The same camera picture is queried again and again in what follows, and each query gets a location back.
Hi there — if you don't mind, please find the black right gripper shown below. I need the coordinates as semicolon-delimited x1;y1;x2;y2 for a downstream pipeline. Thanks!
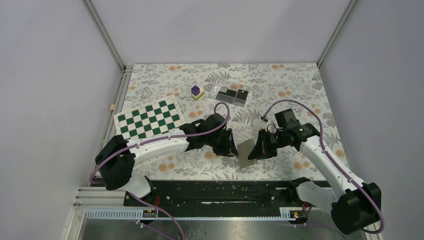
248;128;288;161

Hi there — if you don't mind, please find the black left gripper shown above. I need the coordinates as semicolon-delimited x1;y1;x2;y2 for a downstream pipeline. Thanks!
206;127;239;158

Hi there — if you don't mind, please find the grey card holder wallet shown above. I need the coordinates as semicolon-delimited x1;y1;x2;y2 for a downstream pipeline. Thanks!
236;138;258;169

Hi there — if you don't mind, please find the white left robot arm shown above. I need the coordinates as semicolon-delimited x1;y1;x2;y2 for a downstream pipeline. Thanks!
95;113;239;206

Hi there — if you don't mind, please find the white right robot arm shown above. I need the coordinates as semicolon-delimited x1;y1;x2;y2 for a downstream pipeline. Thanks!
248;108;383;235

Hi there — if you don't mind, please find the black credit card right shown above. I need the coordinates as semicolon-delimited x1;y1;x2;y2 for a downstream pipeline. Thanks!
233;89;249;107

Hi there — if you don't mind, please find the clear acrylic card tray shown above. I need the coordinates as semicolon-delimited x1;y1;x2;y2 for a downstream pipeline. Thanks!
207;79;251;107

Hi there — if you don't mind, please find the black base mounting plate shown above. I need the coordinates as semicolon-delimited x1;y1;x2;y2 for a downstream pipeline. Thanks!
142;180;312;211

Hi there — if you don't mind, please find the floral table cloth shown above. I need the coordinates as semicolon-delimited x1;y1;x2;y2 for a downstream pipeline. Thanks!
122;63;348;180

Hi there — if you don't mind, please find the purple yellow cube stack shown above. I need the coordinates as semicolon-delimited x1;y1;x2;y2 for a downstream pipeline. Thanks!
190;85;205;101

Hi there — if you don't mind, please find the green white chessboard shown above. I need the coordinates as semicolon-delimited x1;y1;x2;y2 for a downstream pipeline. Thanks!
113;95;186;140

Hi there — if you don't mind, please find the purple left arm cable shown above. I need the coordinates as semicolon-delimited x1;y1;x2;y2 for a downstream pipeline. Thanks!
88;101;232;240

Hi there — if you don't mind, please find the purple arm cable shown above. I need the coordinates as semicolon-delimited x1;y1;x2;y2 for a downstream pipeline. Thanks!
88;101;232;240
260;99;386;240

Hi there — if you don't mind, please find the grey slotted cable duct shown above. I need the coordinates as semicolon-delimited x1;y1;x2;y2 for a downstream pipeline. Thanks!
85;205;302;221

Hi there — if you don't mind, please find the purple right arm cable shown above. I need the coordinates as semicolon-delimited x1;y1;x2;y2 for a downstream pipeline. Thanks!
260;99;386;240

